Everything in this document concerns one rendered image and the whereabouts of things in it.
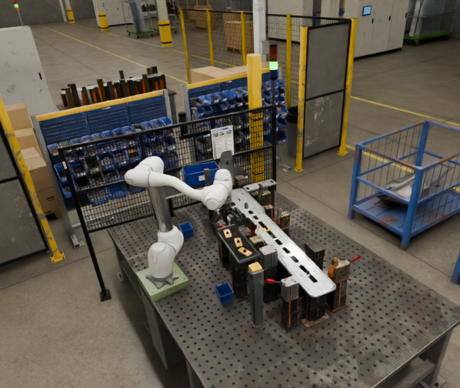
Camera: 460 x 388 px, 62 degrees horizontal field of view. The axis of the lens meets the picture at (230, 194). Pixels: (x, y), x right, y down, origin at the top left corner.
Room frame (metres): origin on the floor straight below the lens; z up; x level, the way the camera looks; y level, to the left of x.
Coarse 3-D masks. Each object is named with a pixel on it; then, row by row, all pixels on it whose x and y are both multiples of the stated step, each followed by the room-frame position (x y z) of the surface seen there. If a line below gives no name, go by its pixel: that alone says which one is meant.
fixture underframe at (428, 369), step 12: (120, 252) 2.98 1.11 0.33; (120, 264) 2.97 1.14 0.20; (120, 276) 2.99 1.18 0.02; (132, 276) 2.73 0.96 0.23; (144, 324) 2.35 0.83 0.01; (444, 336) 1.61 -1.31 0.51; (432, 348) 1.65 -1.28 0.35; (444, 348) 1.62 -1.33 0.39; (432, 360) 1.63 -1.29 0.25; (192, 372) 1.56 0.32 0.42; (420, 372) 1.57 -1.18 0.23; (432, 372) 1.62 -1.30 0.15; (192, 384) 1.57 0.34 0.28; (396, 384) 1.50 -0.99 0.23; (408, 384) 1.49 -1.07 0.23; (420, 384) 1.63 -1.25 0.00; (432, 384) 1.61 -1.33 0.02
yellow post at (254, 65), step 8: (248, 56) 3.42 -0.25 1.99; (256, 56) 3.40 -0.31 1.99; (248, 64) 3.43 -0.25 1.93; (256, 64) 3.40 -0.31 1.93; (248, 72) 3.43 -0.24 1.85; (256, 72) 3.40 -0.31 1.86; (248, 80) 3.44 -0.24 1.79; (256, 80) 3.40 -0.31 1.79; (248, 88) 3.45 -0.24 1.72; (256, 88) 3.40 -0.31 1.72; (248, 96) 3.45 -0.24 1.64; (256, 96) 3.40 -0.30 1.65; (248, 104) 3.46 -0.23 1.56; (256, 104) 3.40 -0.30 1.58; (256, 112) 3.39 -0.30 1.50; (256, 120) 3.39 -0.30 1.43; (256, 128) 3.39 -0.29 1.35; (256, 152) 3.39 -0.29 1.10; (256, 160) 3.39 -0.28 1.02; (256, 168) 3.39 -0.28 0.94
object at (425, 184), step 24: (360, 144) 3.76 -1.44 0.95; (432, 168) 3.87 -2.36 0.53; (384, 192) 3.40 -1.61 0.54; (408, 192) 3.43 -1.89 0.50; (432, 192) 3.47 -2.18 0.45; (456, 192) 3.84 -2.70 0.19; (384, 216) 3.50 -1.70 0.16; (408, 216) 3.11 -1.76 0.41; (432, 216) 3.44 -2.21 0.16; (408, 240) 3.11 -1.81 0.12
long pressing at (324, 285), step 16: (240, 192) 2.81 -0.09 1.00; (240, 208) 2.56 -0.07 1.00; (256, 208) 2.55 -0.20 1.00; (256, 224) 2.32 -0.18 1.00; (272, 224) 2.31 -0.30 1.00; (272, 240) 2.11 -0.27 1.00; (288, 240) 2.10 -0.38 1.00; (288, 256) 1.93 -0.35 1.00; (304, 256) 1.92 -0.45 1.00; (288, 272) 1.79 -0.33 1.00; (320, 272) 1.76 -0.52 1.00; (304, 288) 1.63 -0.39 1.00; (320, 288) 1.63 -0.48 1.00
